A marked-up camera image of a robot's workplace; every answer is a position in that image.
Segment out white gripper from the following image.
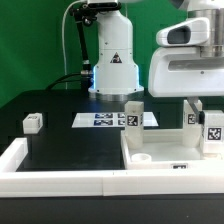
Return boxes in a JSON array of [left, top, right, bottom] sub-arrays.
[[148, 17, 224, 124]]

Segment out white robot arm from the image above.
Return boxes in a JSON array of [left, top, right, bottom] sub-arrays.
[[87, 0, 224, 123]]

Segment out white cable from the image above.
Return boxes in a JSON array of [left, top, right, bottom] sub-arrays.
[[61, 0, 88, 90]]

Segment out white U-shaped obstacle fence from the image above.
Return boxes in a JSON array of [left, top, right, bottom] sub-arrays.
[[0, 138, 224, 197]]

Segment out white sheet with tags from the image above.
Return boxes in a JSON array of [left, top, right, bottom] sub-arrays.
[[71, 112, 159, 128]]

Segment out black cable bundle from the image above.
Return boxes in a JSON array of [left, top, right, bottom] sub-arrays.
[[45, 71, 92, 92]]

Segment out white square table top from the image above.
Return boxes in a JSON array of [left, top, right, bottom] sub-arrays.
[[121, 129, 224, 170]]

